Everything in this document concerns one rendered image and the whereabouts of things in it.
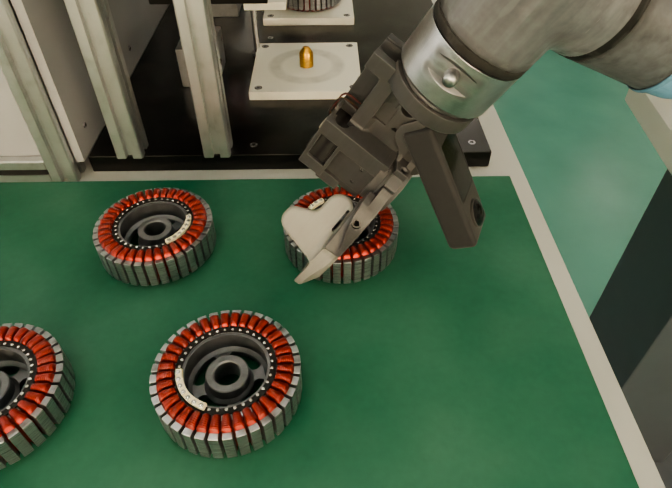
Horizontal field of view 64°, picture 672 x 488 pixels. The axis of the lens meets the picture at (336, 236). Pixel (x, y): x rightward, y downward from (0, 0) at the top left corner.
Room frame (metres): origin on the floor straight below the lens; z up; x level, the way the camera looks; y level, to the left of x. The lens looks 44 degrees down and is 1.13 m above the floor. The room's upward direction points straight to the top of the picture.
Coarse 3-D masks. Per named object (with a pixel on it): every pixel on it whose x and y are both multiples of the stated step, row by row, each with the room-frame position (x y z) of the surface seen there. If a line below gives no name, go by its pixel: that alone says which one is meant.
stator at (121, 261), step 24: (168, 192) 0.43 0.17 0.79; (192, 192) 0.43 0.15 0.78; (120, 216) 0.39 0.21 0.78; (144, 216) 0.41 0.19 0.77; (168, 216) 0.42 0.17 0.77; (192, 216) 0.39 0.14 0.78; (96, 240) 0.36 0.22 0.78; (120, 240) 0.36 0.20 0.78; (144, 240) 0.37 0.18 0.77; (168, 240) 0.36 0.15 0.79; (192, 240) 0.36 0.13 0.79; (120, 264) 0.33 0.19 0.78; (144, 264) 0.33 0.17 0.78; (168, 264) 0.34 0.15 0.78; (192, 264) 0.35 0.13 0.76
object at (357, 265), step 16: (320, 192) 0.43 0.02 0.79; (336, 192) 0.43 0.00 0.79; (336, 224) 0.40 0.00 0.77; (384, 224) 0.38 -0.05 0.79; (288, 240) 0.36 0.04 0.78; (368, 240) 0.36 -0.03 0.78; (384, 240) 0.36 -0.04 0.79; (288, 256) 0.37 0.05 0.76; (304, 256) 0.34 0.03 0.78; (352, 256) 0.34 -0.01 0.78; (368, 256) 0.34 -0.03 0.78; (384, 256) 0.35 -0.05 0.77; (336, 272) 0.33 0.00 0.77; (352, 272) 0.34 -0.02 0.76; (368, 272) 0.34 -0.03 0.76
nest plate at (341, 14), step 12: (348, 0) 0.96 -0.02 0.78; (264, 12) 0.91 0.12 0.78; (276, 12) 0.91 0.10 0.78; (288, 12) 0.91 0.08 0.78; (300, 12) 0.91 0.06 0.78; (312, 12) 0.91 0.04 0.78; (324, 12) 0.91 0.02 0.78; (336, 12) 0.91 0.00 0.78; (348, 12) 0.91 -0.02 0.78; (264, 24) 0.88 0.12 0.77; (276, 24) 0.88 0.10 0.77; (288, 24) 0.89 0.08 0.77; (300, 24) 0.89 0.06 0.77; (312, 24) 0.89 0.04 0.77; (324, 24) 0.89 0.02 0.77; (336, 24) 0.89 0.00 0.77; (348, 24) 0.89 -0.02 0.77
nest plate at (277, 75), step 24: (264, 48) 0.77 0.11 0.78; (288, 48) 0.77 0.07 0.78; (312, 48) 0.77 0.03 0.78; (336, 48) 0.77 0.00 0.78; (264, 72) 0.70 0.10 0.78; (288, 72) 0.70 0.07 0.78; (312, 72) 0.70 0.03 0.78; (336, 72) 0.70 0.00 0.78; (264, 96) 0.64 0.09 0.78; (288, 96) 0.64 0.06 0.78; (312, 96) 0.64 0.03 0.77; (336, 96) 0.65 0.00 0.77
